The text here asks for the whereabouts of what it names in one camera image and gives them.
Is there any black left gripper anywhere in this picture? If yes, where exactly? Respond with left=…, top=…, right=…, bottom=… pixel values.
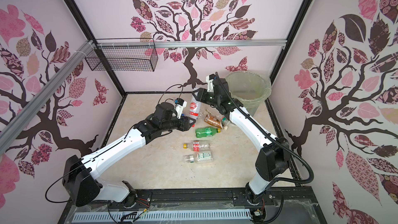
left=161, top=114, right=196, bottom=132

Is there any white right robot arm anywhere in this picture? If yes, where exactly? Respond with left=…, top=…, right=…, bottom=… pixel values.
left=192, top=79, right=290, bottom=203

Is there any black wire wall basket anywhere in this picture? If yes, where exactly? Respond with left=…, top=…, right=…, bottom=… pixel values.
left=85, top=37, right=158, bottom=72

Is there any green Sprite bottle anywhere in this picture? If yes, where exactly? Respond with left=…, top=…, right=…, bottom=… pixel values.
left=195, top=127, right=221, bottom=139

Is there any wire mesh waste bin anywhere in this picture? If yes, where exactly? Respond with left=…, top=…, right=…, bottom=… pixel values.
left=225, top=71, right=272, bottom=117

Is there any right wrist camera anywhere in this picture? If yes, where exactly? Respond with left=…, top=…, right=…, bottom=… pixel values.
left=206, top=74, right=216, bottom=93

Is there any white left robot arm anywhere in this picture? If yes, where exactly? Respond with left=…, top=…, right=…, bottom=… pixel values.
left=62, top=98, right=196, bottom=207

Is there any orange tea bottle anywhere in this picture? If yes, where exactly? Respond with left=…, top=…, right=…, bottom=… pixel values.
left=204, top=114, right=228, bottom=130

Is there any clear bottle green label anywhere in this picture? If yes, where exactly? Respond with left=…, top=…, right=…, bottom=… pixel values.
left=184, top=151, right=214, bottom=163

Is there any black corrugated cable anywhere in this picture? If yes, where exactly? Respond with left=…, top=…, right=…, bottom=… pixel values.
left=214, top=72, right=315, bottom=185

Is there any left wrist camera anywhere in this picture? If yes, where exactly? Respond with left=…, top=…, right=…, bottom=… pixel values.
left=175, top=98, right=187, bottom=119

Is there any black frame rail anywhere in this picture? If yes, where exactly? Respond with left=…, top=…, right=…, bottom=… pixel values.
left=269, top=0, right=314, bottom=85

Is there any clear bottle green-red cap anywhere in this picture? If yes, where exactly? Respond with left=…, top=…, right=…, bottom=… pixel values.
left=205, top=109, right=231, bottom=125

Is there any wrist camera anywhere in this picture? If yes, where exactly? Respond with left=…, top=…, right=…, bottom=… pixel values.
left=175, top=98, right=187, bottom=119
left=206, top=74, right=216, bottom=93

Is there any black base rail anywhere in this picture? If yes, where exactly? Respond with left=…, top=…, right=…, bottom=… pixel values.
left=108, top=186, right=315, bottom=207

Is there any white bottle red cap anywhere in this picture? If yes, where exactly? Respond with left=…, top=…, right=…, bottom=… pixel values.
left=189, top=96, right=202, bottom=120

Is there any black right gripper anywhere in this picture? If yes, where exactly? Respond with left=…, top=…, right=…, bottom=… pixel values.
left=193, top=89, right=221, bottom=108

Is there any clear Coca-Cola bottle yellow cap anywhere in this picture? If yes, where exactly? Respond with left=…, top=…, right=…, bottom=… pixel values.
left=183, top=141, right=210, bottom=152

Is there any white slotted cable duct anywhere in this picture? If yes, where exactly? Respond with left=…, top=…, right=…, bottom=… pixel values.
left=71, top=209, right=251, bottom=224

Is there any aluminium wall rail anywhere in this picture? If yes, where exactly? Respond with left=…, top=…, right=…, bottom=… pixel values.
left=1, top=40, right=94, bottom=154
left=96, top=39, right=287, bottom=48

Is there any aluminium left wall rail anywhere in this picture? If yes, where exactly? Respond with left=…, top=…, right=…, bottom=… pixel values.
left=1, top=40, right=94, bottom=154

